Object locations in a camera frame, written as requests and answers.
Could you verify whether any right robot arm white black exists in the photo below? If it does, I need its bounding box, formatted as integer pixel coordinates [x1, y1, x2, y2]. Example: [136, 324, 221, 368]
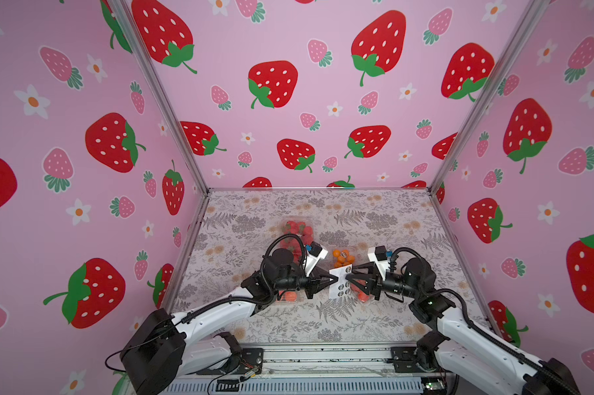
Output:
[346, 246, 579, 394]

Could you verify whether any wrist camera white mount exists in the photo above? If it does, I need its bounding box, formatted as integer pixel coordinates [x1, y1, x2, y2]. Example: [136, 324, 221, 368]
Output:
[304, 242, 328, 277]
[368, 245, 391, 278]

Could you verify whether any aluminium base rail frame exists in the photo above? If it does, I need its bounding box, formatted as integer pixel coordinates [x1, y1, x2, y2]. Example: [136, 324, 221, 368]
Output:
[111, 341, 476, 395]

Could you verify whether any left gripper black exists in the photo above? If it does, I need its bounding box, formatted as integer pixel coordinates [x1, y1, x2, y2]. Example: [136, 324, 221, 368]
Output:
[271, 267, 336, 301]

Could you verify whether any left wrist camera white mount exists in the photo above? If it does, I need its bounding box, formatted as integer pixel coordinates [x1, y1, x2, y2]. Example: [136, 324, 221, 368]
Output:
[304, 242, 328, 277]

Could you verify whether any white sticker sheet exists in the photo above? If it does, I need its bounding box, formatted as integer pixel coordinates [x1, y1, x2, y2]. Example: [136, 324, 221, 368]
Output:
[328, 265, 352, 300]

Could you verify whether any clear orange kumquat box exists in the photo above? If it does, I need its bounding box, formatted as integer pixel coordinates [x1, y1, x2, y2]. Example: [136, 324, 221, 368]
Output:
[332, 247, 358, 268]

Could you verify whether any clear large peach box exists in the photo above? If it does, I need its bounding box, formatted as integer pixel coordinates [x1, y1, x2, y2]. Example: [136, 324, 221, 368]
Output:
[272, 290, 311, 306]

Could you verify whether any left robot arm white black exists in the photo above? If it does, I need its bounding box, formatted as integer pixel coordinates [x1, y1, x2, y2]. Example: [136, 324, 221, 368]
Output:
[119, 243, 338, 394]

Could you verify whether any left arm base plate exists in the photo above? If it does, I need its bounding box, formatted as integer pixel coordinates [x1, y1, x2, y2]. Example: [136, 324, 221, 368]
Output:
[198, 347, 264, 375]

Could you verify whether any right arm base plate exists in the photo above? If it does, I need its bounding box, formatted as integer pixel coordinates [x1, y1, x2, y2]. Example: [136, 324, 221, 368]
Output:
[390, 346, 449, 374]

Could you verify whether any clear small peach box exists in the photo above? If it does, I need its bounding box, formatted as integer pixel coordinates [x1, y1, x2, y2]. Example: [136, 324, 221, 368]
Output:
[351, 285, 374, 304]

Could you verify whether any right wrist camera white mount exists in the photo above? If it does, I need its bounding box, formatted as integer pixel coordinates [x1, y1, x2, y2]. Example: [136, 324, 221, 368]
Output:
[368, 245, 391, 278]

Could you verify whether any clear strawberry box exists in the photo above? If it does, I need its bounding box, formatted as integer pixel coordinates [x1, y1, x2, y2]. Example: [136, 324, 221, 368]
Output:
[280, 220, 314, 263]

